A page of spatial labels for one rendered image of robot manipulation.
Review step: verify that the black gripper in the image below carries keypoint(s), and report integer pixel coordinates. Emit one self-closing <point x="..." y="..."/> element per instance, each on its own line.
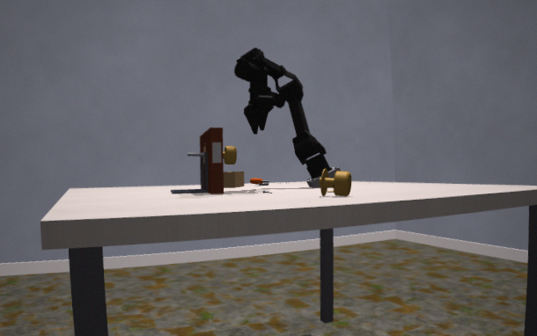
<point x="257" y="115"/>

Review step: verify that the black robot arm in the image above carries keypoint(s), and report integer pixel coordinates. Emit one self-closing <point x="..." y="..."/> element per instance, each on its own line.
<point x="257" y="70"/>

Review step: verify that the tan cardboard box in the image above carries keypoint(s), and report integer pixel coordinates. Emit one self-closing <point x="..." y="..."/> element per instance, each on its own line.
<point x="233" y="179"/>

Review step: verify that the orange-handled screwdriver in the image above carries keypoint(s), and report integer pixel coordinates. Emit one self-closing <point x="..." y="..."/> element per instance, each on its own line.
<point x="257" y="181"/>

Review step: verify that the reddish-brown wooden door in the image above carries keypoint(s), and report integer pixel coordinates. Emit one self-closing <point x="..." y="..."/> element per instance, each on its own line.
<point x="215" y="170"/>

